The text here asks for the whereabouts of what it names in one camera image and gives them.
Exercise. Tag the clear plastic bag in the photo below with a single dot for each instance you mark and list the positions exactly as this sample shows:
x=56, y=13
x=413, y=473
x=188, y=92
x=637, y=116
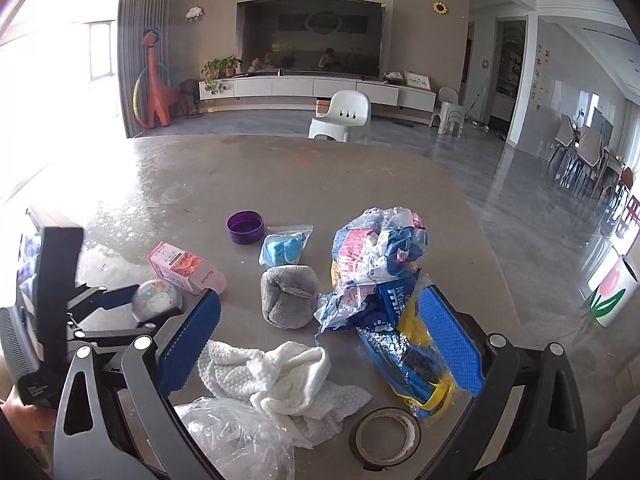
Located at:
x=235, y=435

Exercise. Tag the white television cabinet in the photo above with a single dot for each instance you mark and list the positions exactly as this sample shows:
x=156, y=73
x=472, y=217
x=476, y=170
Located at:
x=280, y=88

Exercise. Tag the purple plastic cap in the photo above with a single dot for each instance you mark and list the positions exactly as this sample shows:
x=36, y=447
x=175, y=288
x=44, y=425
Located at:
x=245, y=229

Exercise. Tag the grey dining chair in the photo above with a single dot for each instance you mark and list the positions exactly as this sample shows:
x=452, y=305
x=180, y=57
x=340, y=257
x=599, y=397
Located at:
x=587, y=152
x=562, y=135

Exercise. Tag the orange dinosaur toy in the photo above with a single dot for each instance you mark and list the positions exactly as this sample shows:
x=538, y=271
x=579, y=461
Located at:
x=157, y=85

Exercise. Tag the grey balled cloth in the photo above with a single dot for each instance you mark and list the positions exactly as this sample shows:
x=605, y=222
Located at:
x=290, y=296

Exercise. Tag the person's left hand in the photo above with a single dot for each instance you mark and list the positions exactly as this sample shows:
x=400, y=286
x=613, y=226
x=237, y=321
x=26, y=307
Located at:
x=25, y=415

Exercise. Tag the large flat television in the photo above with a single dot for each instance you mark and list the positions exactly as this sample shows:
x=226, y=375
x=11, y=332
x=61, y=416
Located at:
x=310, y=40

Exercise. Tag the crumpled printed plastic bag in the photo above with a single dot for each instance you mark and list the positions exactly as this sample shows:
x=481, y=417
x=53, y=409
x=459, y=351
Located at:
x=370, y=260

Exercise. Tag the grey curtain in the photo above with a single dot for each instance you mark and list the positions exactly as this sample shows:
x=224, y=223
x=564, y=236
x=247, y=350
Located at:
x=131, y=20

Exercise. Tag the green potted plant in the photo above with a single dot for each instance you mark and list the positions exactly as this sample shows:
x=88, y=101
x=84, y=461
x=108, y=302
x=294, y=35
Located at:
x=225, y=65

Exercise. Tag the white cloud wall decoration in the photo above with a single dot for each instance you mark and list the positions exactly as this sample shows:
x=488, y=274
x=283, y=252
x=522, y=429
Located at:
x=194, y=13

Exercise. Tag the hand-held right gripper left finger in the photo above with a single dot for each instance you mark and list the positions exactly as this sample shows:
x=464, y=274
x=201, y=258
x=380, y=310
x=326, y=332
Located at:
x=187, y=332

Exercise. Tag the sunflower wall decoration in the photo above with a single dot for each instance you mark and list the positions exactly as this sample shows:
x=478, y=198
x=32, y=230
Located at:
x=440, y=7

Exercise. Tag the blue clay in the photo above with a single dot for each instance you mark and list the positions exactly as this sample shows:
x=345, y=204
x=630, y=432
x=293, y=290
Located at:
x=282, y=251

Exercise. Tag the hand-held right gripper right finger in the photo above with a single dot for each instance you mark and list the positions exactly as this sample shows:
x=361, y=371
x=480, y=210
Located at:
x=450, y=340

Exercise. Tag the white plastic chair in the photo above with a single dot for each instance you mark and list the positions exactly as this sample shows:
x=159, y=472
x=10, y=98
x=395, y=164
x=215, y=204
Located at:
x=345, y=110

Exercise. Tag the pink cardboard box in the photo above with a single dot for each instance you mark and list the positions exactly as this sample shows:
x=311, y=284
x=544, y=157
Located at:
x=181, y=265

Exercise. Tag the stacked white child stools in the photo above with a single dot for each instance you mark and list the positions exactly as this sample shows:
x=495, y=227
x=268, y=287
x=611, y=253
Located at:
x=448, y=110

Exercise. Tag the red child chair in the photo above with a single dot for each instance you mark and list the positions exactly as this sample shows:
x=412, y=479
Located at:
x=629, y=217

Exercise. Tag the small clear toy globe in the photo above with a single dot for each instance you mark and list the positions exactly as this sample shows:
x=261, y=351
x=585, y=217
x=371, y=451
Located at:
x=156, y=301

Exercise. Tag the white textured cloth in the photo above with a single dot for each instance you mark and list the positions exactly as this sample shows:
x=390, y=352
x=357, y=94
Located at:
x=290, y=375

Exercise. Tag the white tulip print bin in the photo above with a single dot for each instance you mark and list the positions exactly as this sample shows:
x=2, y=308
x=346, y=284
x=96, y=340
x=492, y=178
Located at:
x=607, y=295

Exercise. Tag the dark round stand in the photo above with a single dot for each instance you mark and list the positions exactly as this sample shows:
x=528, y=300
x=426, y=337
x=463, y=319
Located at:
x=189, y=87

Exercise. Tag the blue yellow snack packet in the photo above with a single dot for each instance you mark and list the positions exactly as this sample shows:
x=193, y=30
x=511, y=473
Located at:
x=400, y=365

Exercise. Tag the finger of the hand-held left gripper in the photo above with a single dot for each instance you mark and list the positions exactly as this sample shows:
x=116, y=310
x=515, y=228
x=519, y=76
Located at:
x=116, y=298
x=112, y=332

